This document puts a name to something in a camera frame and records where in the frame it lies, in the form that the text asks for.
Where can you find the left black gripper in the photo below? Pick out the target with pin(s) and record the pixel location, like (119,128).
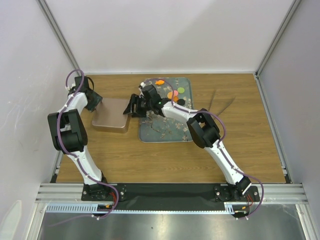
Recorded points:
(97,99)

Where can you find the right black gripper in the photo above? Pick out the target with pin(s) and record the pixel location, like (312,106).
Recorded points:
(130,109)

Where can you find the brown translucent box lid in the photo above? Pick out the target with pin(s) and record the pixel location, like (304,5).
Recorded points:
(110,111)

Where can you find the clear box with paper cups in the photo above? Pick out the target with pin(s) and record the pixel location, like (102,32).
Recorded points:
(113,128)

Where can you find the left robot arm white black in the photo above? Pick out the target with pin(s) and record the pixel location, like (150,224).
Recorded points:
(69,135)

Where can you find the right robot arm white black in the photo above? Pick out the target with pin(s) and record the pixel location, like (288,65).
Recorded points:
(204,132)

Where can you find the floral patterned metal tray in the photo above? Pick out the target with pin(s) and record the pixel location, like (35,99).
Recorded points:
(157,129)

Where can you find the orange round cookie stacked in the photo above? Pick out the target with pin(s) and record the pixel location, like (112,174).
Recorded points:
(170,95)

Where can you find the orange fish cookie top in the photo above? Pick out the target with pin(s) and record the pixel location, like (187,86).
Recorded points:
(159,82)

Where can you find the black round cookie top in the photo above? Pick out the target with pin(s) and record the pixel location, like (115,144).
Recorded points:
(181,102)

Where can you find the green round cookie top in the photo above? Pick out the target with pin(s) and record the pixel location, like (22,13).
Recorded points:
(181,90)

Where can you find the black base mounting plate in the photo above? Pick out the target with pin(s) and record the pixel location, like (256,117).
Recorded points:
(193,197)

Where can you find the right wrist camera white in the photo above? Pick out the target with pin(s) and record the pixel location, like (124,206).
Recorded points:
(142,89)

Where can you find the aluminium frame rail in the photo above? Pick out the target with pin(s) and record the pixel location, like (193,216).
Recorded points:
(66,198)

